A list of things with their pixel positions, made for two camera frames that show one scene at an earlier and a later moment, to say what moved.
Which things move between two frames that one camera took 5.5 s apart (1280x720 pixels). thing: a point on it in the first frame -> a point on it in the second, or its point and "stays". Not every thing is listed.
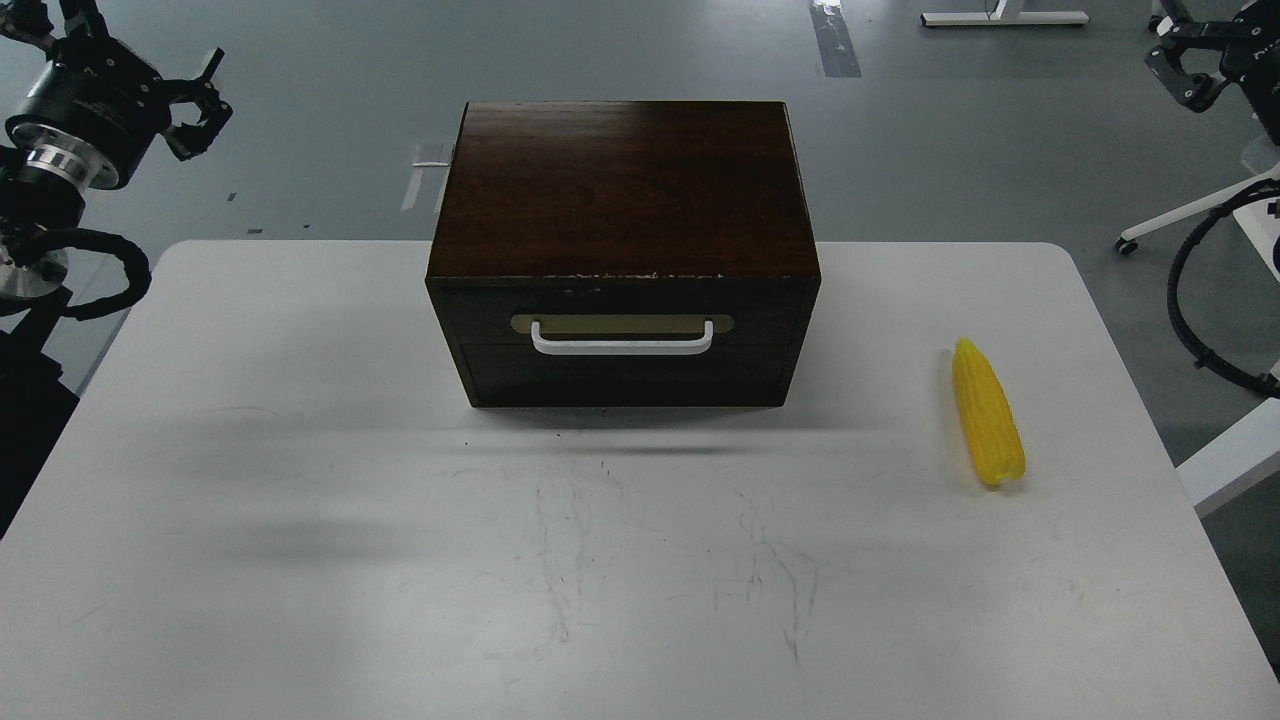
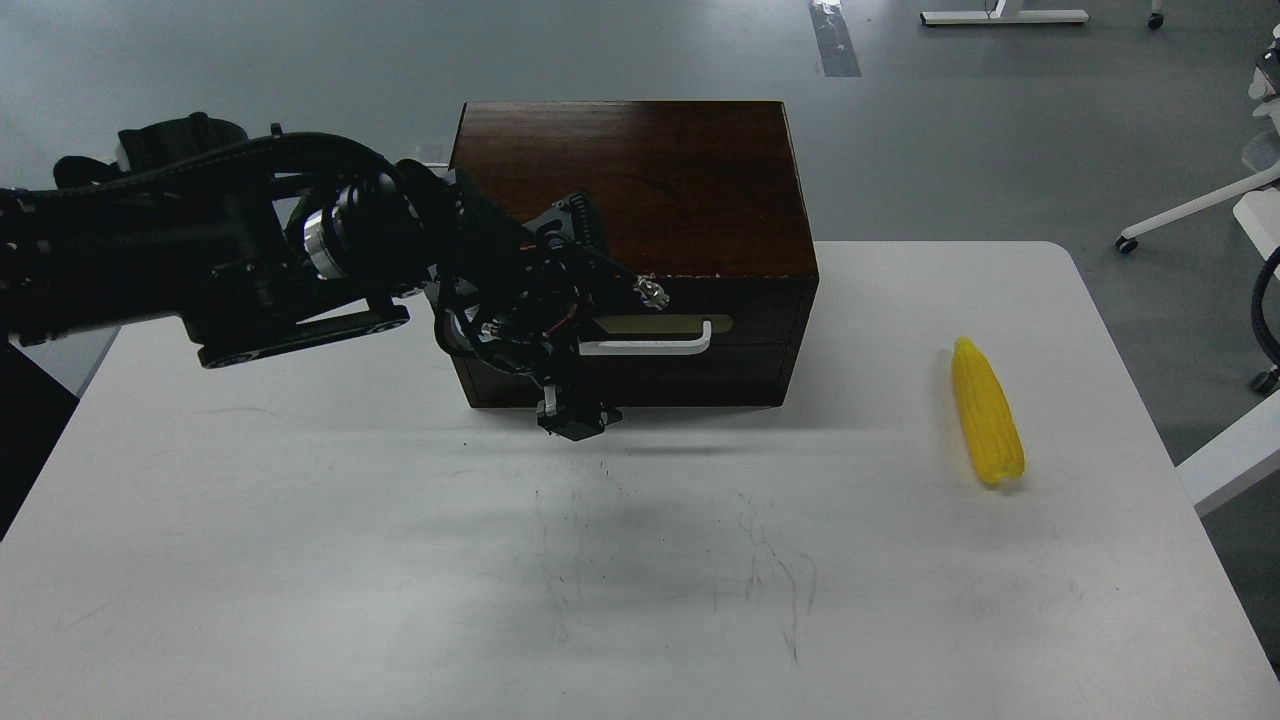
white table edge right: (1236, 461) stays
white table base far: (997, 17) stays
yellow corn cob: (989, 413) stays
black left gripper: (91, 109) -> (520, 293)
